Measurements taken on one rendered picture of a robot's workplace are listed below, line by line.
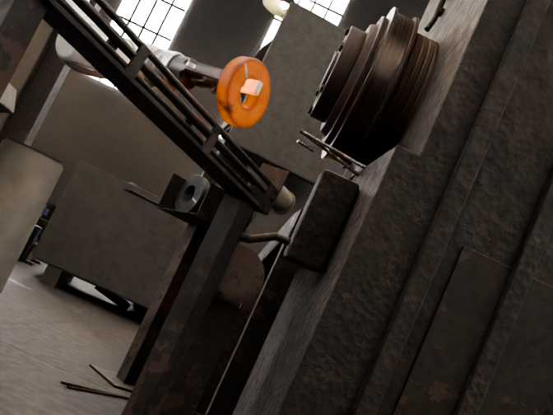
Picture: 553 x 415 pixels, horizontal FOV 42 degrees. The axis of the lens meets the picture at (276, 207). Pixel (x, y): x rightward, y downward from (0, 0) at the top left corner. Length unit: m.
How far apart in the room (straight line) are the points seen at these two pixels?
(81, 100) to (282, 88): 8.05
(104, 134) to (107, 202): 7.98
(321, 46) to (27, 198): 3.69
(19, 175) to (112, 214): 3.04
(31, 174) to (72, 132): 11.08
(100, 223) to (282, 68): 1.53
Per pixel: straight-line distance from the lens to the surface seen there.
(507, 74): 1.68
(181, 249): 2.48
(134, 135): 12.28
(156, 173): 12.15
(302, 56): 4.82
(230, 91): 1.55
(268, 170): 1.59
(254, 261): 1.58
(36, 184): 1.36
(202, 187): 2.49
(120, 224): 4.37
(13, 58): 1.04
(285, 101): 4.73
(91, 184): 4.40
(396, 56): 1.93
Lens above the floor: 0.45
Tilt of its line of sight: 7 degrees up
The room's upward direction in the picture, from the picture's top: 25 degrees clockwise
